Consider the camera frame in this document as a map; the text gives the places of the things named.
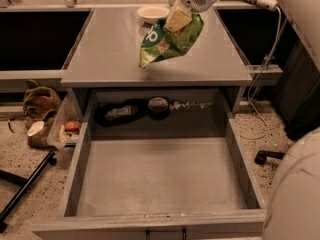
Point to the brown paper bag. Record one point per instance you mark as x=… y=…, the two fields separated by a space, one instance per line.
x=40 y=107

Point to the white bowl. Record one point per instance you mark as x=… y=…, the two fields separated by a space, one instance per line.
x=150 y=14

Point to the black metal stand leg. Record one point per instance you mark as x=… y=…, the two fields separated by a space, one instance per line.
x=24 y=184

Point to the black tape roll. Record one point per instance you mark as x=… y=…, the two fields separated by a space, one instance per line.
x=158 y=104

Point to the red apple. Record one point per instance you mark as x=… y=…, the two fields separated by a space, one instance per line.
x=72 y=126

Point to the black office chair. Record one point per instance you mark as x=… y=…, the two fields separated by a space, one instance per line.
x=262 y=156

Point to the grey open drawer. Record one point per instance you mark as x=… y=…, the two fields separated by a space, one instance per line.
x=186 y=171

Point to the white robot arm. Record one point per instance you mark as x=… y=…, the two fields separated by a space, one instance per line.
x=293 y=209

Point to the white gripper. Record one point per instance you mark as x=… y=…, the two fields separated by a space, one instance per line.
x=180 y=14

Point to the grey counter cabinet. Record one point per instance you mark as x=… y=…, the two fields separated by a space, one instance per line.
x=107 y=55

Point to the black drawer handle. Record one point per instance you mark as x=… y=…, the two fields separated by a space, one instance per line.
x=166 y=235

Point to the green rice chip bag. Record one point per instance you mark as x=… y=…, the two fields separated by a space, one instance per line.
x=160 y=44

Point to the clear plastic bin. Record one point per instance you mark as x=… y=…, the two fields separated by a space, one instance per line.
x=58 y=136

